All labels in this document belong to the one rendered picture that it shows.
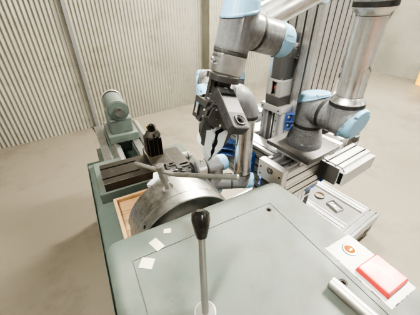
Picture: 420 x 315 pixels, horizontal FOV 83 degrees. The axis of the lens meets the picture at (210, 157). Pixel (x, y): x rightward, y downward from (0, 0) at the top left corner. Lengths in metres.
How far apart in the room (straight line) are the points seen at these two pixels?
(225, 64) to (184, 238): 0.38
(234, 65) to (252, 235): 0.36
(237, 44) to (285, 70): 0.70
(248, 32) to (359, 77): 0.48
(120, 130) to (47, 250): 1.20
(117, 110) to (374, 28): 1.38
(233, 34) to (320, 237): 0.46
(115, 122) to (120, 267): 1.32
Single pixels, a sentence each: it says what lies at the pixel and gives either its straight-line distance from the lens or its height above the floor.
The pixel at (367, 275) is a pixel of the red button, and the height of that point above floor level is 1.27.
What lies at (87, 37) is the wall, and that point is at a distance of 4.02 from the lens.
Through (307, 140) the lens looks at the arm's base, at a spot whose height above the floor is 1.20.
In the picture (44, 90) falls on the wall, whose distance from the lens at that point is 4.07.
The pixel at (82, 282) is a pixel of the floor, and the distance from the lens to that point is 2.14.
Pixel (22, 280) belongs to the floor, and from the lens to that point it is 2.36.
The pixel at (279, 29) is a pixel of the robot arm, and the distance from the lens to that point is 0.60.
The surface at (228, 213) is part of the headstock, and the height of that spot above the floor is 1.26.
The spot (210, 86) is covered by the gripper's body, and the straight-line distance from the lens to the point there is 0.58.
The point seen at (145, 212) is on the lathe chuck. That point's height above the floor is 1.19.
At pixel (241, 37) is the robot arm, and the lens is 0.53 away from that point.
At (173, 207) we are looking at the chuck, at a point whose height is 1.23.
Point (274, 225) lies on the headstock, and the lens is 0.59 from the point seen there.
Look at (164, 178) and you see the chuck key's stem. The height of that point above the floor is 1.28.
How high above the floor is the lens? 1.68
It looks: 33 degrees down
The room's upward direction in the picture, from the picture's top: straight up
